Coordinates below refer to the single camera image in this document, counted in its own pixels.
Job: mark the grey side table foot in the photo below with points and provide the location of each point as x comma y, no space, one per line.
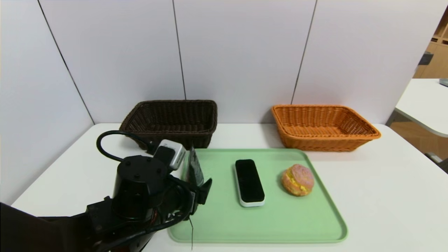
434,157

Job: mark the white side table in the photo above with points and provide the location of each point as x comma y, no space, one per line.
425,103

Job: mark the wooden shelf cabinet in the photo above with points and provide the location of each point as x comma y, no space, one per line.
437,59

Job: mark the pink and yellow bread bun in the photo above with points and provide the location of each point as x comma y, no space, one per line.
297,180

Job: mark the orange wicker basket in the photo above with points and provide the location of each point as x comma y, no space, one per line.
315,141

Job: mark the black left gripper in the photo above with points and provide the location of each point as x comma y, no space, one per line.
140,185

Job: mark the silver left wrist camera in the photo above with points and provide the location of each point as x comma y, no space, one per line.
173,154

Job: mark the light green plastic tray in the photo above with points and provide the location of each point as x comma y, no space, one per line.
227,220

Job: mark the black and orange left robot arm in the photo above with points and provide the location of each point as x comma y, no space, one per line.
52,232

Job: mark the grey item on side table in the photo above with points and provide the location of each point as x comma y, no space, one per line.
444,83

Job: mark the dark brown wicker basket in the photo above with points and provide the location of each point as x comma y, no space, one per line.
175,119

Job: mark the black felt whiteboard eraser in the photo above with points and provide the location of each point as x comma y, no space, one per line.
249,180

